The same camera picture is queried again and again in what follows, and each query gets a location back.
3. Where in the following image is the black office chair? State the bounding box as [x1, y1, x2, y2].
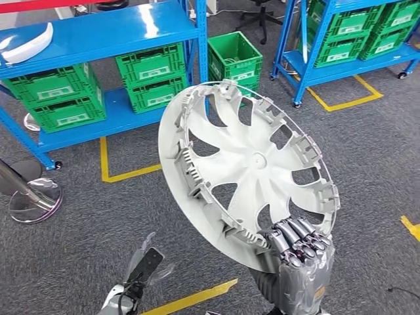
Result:
[235, 0, 285, 45]

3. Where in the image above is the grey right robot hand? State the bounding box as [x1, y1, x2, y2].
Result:
[267, 217, 336, 315]

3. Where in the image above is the dark belt stanchion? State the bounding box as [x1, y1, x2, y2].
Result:
[0, 157, 43, 196]

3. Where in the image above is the white plastic trim part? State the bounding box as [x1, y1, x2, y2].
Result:
[0, 22, 54, 65]

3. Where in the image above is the chrome belt stanchion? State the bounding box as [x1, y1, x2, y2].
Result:
[0, 161, 63, 225]

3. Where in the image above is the red barrier belt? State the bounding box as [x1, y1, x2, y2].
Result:
[0, 0, 100, 14]

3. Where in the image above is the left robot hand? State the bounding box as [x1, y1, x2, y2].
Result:
[124, 232, 176, 291]

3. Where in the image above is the yellow floor tape strip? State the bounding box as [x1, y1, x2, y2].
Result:
[400, 216, 420, 243]
[140, 278, 239, 315]

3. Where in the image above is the grey plastic wheel cover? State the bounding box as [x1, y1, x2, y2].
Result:
[158, 79, 342, 275]

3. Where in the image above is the blue metal shelf rack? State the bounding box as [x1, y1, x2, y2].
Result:
[0, 0, 210, 171]
[269, 0, 420, 109]

